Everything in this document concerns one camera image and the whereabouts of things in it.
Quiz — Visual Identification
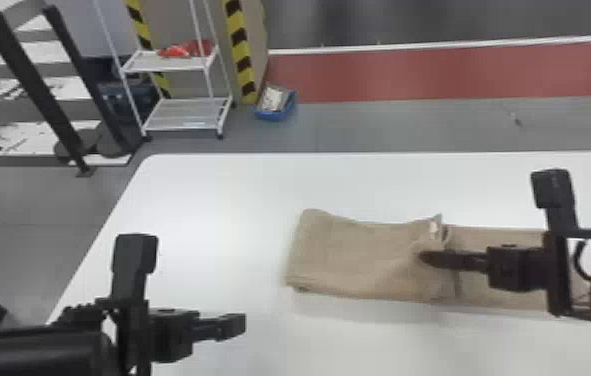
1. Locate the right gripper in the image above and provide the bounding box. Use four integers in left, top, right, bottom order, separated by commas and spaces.
418, 243, 549, 293

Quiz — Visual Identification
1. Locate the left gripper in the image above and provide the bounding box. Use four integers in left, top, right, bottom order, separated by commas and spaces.
147, 307, 248, 365

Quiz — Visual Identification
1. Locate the beige towel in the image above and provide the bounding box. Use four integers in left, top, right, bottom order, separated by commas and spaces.
284, 208, 591, 312

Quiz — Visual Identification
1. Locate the blue basket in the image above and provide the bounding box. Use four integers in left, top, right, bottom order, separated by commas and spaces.
252, 85, 298, 124

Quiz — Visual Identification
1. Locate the red snack packet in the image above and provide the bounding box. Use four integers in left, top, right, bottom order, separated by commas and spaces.
157, 40, 213, 59

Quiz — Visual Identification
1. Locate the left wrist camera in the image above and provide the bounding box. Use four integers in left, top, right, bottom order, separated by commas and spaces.
109, 233, 160, 376

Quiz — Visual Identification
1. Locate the white wire rack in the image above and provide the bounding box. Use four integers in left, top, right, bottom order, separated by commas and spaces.
92, 0, 235, 141

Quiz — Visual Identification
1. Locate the yellow black striped post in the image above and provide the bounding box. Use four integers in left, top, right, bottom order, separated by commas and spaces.
222, 0, 260, 106
124, 0, 173, 100

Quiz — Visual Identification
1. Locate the black post on round foot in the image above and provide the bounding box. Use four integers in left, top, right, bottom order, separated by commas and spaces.
41, 4, 145, 160
0, 0, 98, 178

